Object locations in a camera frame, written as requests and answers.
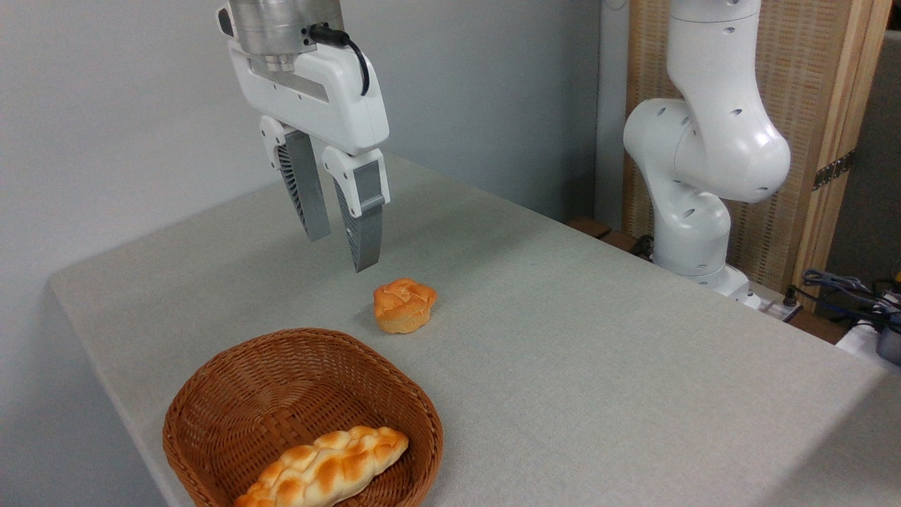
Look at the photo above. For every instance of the brown wooden block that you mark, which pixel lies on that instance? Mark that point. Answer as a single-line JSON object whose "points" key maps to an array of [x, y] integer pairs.
{"points": [[590, 227]]}

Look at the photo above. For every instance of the woven wooden folding screen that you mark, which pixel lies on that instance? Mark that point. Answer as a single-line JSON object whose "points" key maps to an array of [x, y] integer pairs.
{"points": [[809, 70]]}

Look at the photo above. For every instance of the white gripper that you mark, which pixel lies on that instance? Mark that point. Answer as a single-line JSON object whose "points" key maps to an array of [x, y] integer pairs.
{"points": [[317, 98]]}

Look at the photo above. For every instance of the braided bread loaf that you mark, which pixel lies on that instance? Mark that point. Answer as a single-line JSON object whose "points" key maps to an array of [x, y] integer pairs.
{"points": [[331, 465]]}

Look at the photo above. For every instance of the metal screen hinge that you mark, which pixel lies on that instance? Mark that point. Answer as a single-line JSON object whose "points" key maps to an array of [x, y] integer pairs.
{"points": [[834, 170]]}

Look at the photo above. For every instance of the round muffin-shaped bread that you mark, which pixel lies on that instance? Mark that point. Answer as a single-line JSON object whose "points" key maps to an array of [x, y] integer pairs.
{"points": [[402, 304]]}

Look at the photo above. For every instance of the brown woven wicker basket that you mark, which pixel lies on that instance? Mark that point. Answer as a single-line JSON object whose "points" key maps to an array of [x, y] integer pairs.
{"points": [[260, 401]]}

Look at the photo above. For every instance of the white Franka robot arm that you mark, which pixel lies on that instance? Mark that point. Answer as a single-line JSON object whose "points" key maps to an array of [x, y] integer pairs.
{"points": [[711, 141]]}

